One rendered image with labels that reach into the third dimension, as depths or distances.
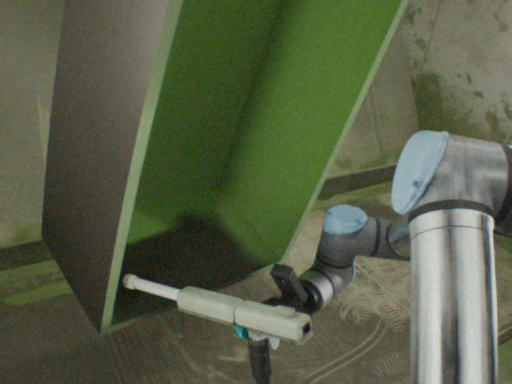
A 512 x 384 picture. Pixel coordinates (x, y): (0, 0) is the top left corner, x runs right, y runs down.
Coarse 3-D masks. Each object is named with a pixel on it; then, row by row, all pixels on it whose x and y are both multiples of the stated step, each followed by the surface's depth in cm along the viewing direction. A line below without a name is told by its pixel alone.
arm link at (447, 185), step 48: (432, 144) 75; (480, 144) 77; (432, 192) 74; (480, 192) 73; (432, 240) 72; (480, 240) 70; (432, 288) 69; (480, 288) 68; (432, 336) 67; (480, 336) 65
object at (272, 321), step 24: (144, 288) 132; (168, 288) 128; (192, 288) 125; (192, 312) 123; (216, 312) 118; (240, 312) 114; (264, 312) 112; (288, 312) 109; (288, 336) 108; (264, 360) 117
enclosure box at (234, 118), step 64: (128, 0) 93; (192, 0) 132; (256, 0) 145; (320, 0) 140; (384, 0) 126; (64, 64) 118; (128, 64) 97; (192, 64) 147; (256, 64) 162; (320, 64) 145; (64, 128) 124; (128, 128) 102; (192, 128) 164; (256, 128) 170; (320, 128) 151; (64, 192) 133; (128, 192) 109; (192, 192) 185; (256, 192) 176; (64, 256) 143; (128, 256) 159; (192, 256) 166; (256, 256) 173; (128, 320) 141
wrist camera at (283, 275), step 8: (280, 264) 123; (272, 272) 122; (280, 272) 121; (288, 272) 121; (280, 280) 122; (288, 280) 121; (296, 280) 124; (280, 288) 126; (288, 288) 124; (296, 288) 124; (296, 296) 125; (304, 296) 127
